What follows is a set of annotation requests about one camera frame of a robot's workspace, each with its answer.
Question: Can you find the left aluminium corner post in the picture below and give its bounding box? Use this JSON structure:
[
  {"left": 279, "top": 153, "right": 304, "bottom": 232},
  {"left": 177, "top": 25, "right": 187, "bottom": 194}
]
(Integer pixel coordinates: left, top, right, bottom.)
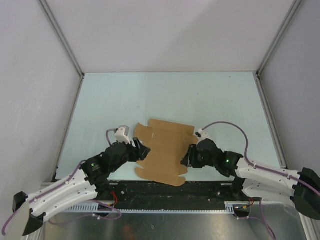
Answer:
[{"left": 36, "top": 0, "right": 85, "bottom": 79}]

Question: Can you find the aluminium corner post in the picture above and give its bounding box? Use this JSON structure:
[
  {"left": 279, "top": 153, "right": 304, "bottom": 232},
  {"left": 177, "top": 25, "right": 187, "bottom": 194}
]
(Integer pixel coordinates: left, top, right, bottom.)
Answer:
[
  {"left": 36, "top": 0, "right": 85, "bottom": 79},
  {"left": 256, "top": 0, "right": 303, "bottom": 76}
]

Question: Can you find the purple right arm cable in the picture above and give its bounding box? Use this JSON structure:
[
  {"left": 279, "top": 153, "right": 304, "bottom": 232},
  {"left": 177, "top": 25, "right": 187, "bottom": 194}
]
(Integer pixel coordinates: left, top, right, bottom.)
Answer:
[{"left": 201, "top": 121, "right": 320, "bottom": 238}]

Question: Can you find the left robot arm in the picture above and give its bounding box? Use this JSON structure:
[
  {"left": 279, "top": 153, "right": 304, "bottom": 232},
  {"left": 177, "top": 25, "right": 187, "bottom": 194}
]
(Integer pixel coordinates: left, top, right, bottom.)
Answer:
[{"left": 12, "top": 137, "right": 151, "bottom": 236}]

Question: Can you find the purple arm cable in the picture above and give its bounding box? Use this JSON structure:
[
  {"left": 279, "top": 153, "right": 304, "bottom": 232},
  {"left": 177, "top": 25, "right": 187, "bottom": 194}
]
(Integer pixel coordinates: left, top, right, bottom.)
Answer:
[
  {"left": 1, "top": 128, "right": 123, "bottom": 233},
  {"left": 201, "top": 121, "right": 320, "bottom": 238}
]

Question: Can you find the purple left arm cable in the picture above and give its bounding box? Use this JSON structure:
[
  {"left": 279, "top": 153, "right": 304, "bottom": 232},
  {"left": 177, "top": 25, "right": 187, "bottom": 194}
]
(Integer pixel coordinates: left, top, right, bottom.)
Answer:
[{"left": 1, "top": 128, "right": 123, "bottom": 233}]

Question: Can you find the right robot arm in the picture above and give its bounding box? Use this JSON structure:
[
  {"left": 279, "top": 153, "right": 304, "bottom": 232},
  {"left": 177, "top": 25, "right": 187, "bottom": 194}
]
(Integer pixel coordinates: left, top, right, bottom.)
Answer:
[{"left": 180, "top": 138, "right": 320, "bottom": 220}]

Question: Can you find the brown cardboard box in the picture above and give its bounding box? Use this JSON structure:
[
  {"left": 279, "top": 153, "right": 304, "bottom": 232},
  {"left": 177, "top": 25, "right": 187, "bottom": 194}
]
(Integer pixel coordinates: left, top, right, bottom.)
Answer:
[{"left": 134, "top": 119, "right": 198, "bottom": 187}]

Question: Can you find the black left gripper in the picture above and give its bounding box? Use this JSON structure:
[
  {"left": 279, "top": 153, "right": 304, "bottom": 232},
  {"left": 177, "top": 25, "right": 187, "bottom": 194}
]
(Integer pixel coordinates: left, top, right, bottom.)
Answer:
[{"left": 110, "top": 137, "right": 151, "bottom": 173}]

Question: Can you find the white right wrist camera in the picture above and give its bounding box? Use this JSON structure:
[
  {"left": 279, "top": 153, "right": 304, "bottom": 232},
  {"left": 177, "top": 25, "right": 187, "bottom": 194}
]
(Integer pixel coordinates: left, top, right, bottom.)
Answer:
[{"left": 195, "top": 129, "right": 210, "bottom": 142}]

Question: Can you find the right aluminium corner post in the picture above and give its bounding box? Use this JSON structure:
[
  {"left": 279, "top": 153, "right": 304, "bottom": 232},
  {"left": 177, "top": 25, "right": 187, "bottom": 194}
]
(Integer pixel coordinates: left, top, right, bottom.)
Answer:
[{"left": 256, "top": 0, "right": 303, "bottom": 76}]

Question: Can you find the grey slotted cable duct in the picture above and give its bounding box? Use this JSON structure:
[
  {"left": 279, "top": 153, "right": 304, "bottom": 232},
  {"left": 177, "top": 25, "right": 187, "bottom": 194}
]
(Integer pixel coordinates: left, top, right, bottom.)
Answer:
[{"left": 63, "top": 202, "right": 235, "bottom": 215}]

